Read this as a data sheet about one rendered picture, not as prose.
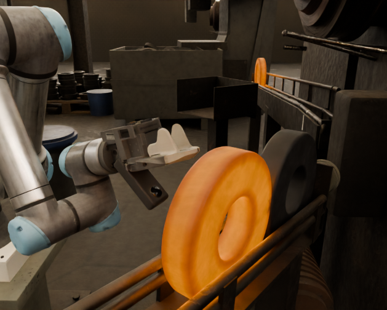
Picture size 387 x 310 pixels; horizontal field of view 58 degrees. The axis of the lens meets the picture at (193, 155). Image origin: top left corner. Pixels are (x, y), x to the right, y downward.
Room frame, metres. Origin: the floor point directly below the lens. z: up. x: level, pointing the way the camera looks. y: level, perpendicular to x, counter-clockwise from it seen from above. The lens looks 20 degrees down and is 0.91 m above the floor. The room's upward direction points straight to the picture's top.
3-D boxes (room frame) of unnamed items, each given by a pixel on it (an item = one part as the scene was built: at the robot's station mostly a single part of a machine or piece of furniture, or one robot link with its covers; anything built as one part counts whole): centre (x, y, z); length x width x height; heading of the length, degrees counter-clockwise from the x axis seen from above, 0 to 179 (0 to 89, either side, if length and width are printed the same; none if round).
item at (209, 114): (1.38, -0.09, 0.36); 0.26 x 0.20 x 0.72; 33
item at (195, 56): (3.65, 0.25, 0.39); 1.03 x 0.83 x 0.79; 92
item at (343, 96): (0.64, -0.32, 0.68); 0.11 x 0.08 x 0.24; 88
